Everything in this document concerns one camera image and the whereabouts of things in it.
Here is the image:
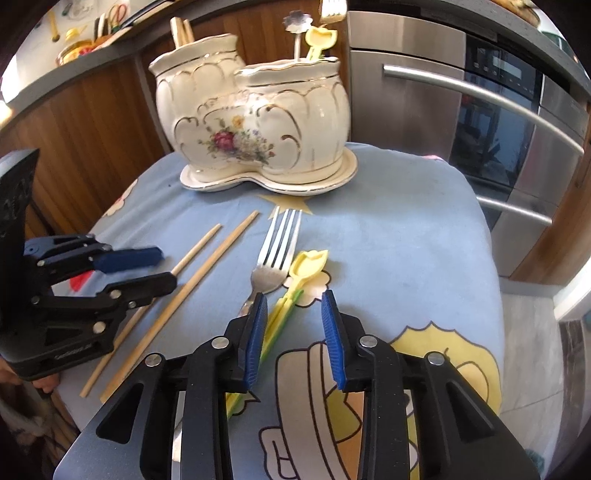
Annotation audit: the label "person's left hand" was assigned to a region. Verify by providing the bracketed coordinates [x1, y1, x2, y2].
[0, 360, 62, 394]

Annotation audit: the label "narrow wooden cabinet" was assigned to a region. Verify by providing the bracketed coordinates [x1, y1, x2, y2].
[507, 179, 591, 286]

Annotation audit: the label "white ceramic holder tray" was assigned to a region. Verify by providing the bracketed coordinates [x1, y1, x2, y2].
[178, 148, 359, 195]

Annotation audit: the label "grey stone countertop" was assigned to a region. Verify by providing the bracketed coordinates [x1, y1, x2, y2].
[0, 0, 241, 106]

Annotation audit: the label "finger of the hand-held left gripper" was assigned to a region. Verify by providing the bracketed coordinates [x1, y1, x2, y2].
[31, 271, 179, 325]
[24, 234, 165, 283]

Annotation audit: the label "stainless steel oven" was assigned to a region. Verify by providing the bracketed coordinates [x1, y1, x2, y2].
[346, 10, 591, 278]

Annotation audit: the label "steel fork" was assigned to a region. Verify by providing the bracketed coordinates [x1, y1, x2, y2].
[237, 208, 304, 320]

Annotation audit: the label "yellow plastic spoon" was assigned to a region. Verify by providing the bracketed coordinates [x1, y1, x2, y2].
[305, 26, 338, 62]
[259, 248, 331, 361]

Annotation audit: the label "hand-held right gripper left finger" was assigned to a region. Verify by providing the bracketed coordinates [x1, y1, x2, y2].
[95, 292, 269, 480]

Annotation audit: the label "blue cartoon printed blanket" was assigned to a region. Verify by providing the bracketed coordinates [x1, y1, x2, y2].
[57, 140, 505, 480]

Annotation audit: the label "white floral ceramic utensil holder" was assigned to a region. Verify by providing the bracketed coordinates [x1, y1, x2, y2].
[148, 32, 352, 182]

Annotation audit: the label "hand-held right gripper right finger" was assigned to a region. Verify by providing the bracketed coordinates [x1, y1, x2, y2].
[321, 289, 507, 480]

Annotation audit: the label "flower-shaped metal spoon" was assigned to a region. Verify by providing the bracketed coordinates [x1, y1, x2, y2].
[282, 11, 310, 62]

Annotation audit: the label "wooden corner cabinet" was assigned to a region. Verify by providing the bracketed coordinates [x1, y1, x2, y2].
[0, 59, 168, 237]

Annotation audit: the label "red-handled scissors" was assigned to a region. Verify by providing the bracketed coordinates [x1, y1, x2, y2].
[93, 4, 129, 36]

